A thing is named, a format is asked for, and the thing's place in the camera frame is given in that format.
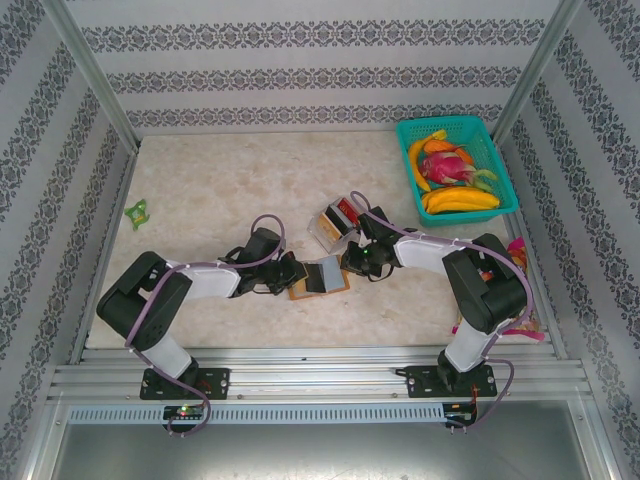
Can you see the right controller board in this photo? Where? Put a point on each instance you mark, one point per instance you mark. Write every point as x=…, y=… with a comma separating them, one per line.
x=460, y=417

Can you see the single yellow banana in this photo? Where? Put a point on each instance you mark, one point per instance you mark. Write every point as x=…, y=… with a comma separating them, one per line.
x=414, y=160

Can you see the aluminium frame post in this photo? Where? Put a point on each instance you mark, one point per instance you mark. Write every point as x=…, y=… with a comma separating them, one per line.
x=537, y=65
x=90, y=70

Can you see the left black and white robot arm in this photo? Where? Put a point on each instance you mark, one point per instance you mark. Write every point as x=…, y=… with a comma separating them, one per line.
x=130, y=302

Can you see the gold card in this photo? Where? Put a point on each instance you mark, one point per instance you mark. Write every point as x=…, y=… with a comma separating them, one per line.
x=330, y=229

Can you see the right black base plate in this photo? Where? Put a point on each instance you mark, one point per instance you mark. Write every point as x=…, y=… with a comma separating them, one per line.
x=420, y=382

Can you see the red VIP card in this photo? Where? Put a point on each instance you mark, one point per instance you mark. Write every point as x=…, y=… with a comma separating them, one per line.
x=349, y=210

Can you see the green candy wrapper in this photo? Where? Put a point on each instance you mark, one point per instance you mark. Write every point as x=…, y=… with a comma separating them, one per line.
x=137, y=214

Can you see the controller board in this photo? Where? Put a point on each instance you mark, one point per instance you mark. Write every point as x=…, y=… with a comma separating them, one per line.
x=182, y=412
x=460, y=417

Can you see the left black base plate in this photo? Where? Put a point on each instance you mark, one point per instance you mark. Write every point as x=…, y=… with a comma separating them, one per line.
x=217, y=382

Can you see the aluminium mounting rail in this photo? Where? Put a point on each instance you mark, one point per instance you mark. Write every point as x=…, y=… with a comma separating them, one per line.
x=320, y=375

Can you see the right black and white robot arm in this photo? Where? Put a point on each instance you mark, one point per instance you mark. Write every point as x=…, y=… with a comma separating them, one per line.
x=480, y=290

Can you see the left aluminium frame post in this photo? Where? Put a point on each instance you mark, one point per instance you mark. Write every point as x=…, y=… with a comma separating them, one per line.
x=90, y=70

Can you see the clear acrylic card stand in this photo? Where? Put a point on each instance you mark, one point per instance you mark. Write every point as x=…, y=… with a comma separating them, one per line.
x=320, y=242

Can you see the pink dragon fruit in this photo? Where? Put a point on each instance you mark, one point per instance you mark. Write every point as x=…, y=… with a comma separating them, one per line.
x=440, y=167

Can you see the yellow banana bunch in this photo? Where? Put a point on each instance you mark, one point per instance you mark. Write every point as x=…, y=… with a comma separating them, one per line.
x=460, y=200

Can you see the right aluminium frame post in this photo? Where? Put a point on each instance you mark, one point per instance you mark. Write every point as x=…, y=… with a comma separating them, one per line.
x=537, y=65

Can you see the left controller board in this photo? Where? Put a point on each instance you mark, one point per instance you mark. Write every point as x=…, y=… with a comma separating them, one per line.
x=182, y=412

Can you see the orange leather card holder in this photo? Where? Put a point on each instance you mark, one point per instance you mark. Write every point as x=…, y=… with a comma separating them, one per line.
x=333, y=275

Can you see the colourful candy bag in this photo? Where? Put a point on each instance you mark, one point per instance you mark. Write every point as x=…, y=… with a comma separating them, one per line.
x=517, y=250

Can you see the black card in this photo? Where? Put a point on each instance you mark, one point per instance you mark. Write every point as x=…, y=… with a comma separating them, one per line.
x=338, y=219
x=315, y=279

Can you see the teal plastic basket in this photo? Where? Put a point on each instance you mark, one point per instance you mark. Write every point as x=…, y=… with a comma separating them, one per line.
x=475, y=131

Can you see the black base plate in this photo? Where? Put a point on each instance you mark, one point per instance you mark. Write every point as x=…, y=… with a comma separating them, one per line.
x=217, y=382
x=420, y=382

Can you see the orange fruit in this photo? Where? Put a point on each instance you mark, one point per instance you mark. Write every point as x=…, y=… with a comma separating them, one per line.
x=437, y=146

